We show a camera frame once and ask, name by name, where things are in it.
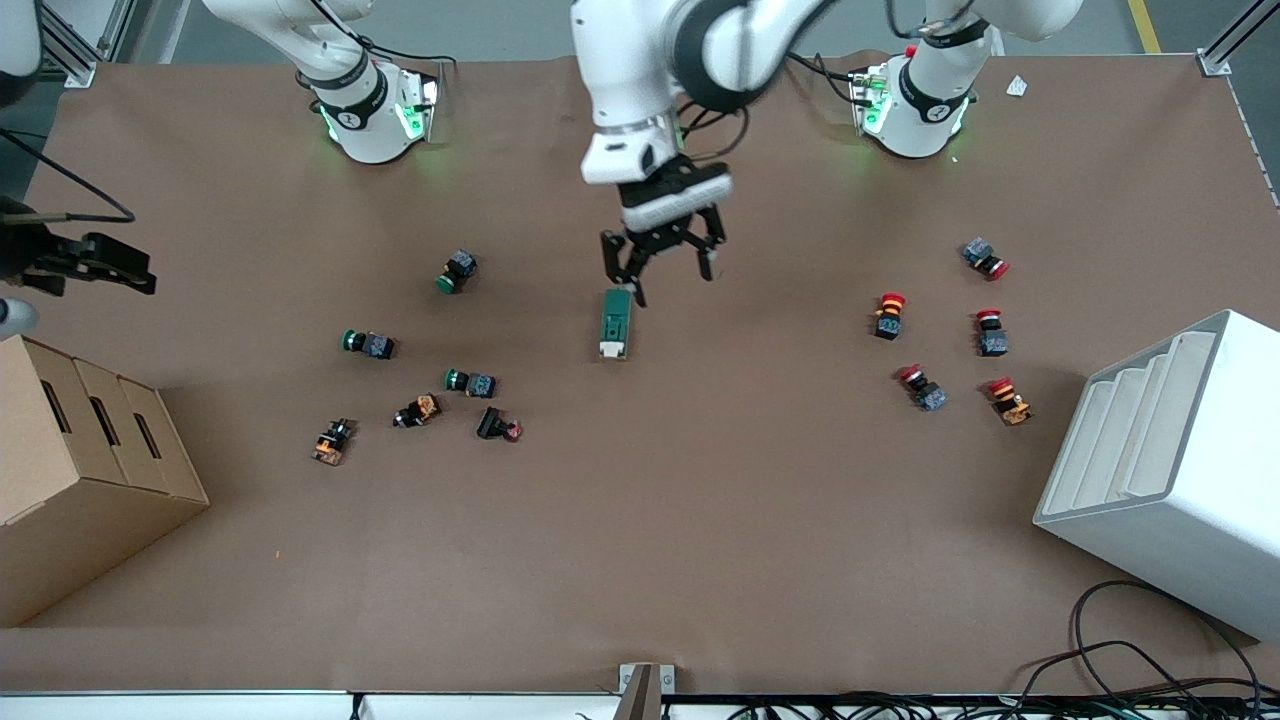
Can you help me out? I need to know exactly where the aluminium frame profile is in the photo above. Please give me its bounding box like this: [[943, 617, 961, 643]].
[[35, 0, 136, 89], [1198, 0, 1280, 77]]

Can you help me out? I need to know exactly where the black orange button switch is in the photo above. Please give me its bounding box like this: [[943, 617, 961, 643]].
[[392, 393, 444, 430], [311, 417, 356, 467]]

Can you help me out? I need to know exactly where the white stepped rack box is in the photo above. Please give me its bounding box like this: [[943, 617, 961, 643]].
[[1033, 309, 1280, 643]]

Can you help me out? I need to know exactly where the grey metal bracket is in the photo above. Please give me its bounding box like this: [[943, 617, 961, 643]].
[[612, 662, 676, 720]]

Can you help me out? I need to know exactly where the black cable bundle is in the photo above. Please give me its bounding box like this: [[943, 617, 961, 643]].
[[725, 680, 1280, 720]]

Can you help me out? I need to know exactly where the brown table cover sheet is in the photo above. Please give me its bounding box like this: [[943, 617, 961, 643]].
[[0, 50, 1280, 696]]

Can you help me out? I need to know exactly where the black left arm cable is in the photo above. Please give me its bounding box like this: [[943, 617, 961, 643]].
[[680, 0, 991, 166]]

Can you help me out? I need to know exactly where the black looped cable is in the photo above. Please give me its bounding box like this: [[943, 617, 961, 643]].
[[1020, 580, 1263, 701]]

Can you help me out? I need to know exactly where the brown cardboard box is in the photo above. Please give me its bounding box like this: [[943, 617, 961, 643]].
[[0, 334, 211, 629]]

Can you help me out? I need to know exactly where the green load switch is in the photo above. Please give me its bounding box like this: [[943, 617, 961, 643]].
[[597, 287, 635, 361]]

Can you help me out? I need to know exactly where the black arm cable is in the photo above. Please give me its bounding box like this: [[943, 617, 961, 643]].
[[680, 0, 991, 166], [0, 0, 458, 223]]

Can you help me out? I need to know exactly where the black switch with red tip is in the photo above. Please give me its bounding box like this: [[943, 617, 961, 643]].
[[476, 405, 525, 443]]

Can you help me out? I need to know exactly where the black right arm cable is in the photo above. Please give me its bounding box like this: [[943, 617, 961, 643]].
[[0, 0, 458, 223]]

